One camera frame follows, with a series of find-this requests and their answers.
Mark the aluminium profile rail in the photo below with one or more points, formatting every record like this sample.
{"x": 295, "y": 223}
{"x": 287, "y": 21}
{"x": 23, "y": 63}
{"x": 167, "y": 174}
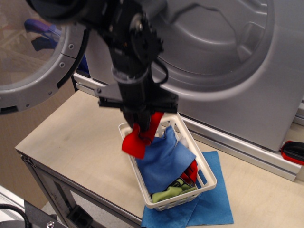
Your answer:
{"x": 213, "y": 135}

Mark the black base with cable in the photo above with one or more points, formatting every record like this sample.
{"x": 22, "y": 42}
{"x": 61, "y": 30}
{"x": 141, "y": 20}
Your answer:
{"x": 32, "y": 217}

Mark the blue cloth in basket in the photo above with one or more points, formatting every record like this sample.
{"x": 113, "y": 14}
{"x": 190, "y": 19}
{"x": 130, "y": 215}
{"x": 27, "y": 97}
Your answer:
{"x": 164, "y": 161}

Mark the grey toy washing machine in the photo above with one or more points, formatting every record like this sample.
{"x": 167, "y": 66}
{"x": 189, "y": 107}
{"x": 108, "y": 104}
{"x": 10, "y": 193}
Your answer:
{"x": 236, "y": 65}

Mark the red and black clamp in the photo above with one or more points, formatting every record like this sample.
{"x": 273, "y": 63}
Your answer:
{"x": 293, "y": 152}

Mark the metal table frame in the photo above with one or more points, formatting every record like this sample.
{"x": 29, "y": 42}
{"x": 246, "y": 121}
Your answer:
{"x": 59, "y": 191}

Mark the grey round washer door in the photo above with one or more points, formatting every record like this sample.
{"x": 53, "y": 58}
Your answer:
{"x": 36, "y": 57}

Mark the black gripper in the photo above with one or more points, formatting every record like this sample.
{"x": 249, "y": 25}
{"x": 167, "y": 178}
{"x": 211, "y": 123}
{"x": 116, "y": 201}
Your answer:
{"x": 138, "y": 99}

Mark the green cloth in basket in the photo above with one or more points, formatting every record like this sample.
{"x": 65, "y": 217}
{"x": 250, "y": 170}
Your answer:
{"x": 171, "y": 192}

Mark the blue paper towel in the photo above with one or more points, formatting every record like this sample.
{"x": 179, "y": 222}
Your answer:
{"x": 209, "y": 208}

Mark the white plastic basket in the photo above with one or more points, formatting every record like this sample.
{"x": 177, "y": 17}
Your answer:
{"x": 205, "y": 180}

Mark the red cloth with dark trim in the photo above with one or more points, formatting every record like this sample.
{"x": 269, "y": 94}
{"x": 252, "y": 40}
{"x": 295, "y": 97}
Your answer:
{"x": 135, "y": 143}

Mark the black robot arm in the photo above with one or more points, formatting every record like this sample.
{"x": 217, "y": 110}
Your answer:
{"x": 133, "y": 45}

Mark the red cloth in basket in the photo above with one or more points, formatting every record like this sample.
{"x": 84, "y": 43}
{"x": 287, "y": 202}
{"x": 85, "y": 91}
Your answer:
{"x": 190, "y": 174}

